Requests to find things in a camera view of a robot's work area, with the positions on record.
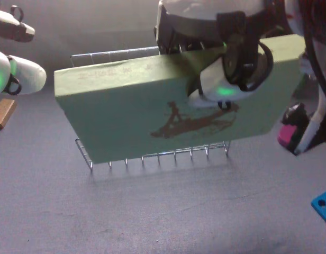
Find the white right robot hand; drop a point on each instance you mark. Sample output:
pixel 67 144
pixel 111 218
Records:
pixel 218 88

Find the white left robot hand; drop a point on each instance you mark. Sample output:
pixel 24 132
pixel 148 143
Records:
pixel 25 76

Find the light green box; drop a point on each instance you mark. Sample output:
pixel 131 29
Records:
pixel 112 111

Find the wooden block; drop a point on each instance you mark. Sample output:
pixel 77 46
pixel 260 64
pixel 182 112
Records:
pixel 3 113

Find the magenta block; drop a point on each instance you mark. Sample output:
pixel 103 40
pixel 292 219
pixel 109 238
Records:
pixel 286 135

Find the grey table cloth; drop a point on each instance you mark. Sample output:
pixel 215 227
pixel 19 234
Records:
pixel 152 206

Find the blue block with holes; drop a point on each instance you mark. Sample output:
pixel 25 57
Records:
pixel 324 206

